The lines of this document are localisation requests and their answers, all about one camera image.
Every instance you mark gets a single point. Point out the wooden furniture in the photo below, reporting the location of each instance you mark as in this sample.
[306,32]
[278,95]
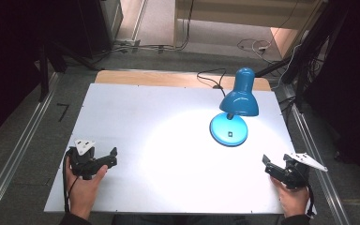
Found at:
[247,12]

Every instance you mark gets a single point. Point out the grey power strip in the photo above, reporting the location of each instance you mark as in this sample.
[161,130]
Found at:
[127,42]

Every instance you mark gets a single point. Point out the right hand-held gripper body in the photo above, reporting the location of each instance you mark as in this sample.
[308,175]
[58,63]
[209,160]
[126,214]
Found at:
[296,170]

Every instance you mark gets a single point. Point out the black cabinet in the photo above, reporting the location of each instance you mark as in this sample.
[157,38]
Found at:
[97,25]

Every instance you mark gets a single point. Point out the blue desk lamp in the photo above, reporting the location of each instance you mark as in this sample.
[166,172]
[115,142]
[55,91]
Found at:
[239,101]

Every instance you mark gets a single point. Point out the black curtain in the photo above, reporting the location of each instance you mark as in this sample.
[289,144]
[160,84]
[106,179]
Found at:
[353,78]
[9,62]

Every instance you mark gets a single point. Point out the person's left hand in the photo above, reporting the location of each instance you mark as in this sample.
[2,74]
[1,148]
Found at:
[82,193]

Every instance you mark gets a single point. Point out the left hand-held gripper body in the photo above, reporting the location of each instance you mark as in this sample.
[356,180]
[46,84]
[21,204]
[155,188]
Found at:
[82,162]

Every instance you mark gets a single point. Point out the aluminium rail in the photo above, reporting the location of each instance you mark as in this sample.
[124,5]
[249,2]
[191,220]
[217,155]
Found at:
[318,162]
[15,150]

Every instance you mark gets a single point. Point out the person's right hand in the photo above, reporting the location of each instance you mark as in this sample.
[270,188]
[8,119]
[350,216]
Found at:
[292,200]

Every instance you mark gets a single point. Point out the black metal stand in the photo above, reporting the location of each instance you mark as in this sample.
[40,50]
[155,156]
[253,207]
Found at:
[45,72]

